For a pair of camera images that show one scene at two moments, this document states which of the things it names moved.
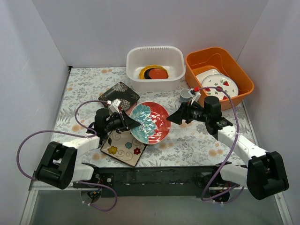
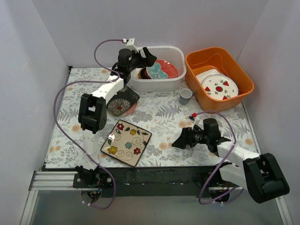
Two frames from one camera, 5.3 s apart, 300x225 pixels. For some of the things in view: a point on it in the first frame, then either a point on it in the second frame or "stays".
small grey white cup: x=184 y=96 stays
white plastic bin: x=171 y=58 stays
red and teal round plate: x=154 y=127 -> x=162 y=69
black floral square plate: x=127 y=96 stays
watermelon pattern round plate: x=224 y=83 stays
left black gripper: x=124 y=122 -> x=142 y=59
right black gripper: x=185 y=113 -> x=187 y=137
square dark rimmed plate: x=123 y=147 stays
